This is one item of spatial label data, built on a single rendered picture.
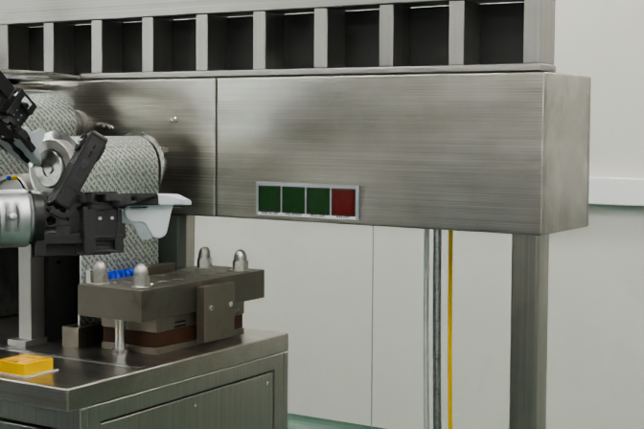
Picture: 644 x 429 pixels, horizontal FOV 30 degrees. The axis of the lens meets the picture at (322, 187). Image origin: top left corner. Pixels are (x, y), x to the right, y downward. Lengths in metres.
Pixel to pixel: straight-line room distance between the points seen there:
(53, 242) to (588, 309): 3.34
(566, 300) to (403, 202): 2.45
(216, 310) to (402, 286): 2.67
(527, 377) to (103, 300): 0.85
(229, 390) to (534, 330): 0.61
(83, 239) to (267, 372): 1.02
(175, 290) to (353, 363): 2.92
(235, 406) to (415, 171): 0.59
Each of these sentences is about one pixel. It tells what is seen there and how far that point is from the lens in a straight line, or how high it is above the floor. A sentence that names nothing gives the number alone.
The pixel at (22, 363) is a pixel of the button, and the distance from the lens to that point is 2.17.
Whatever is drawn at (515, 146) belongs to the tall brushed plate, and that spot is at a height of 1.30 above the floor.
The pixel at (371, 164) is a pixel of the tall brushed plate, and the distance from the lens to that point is 2.38.
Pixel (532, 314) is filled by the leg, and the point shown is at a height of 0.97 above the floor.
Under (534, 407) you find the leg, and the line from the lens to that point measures 2.46.
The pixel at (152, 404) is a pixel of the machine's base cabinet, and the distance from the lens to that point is 2.23.
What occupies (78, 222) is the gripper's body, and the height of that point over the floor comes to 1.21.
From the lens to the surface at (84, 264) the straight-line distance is 2.43.
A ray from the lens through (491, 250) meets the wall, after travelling 4.84.
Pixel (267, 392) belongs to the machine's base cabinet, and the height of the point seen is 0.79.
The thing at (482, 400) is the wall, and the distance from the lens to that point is 4.95.
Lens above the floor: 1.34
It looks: 3 degrees down
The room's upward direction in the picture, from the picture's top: straight up
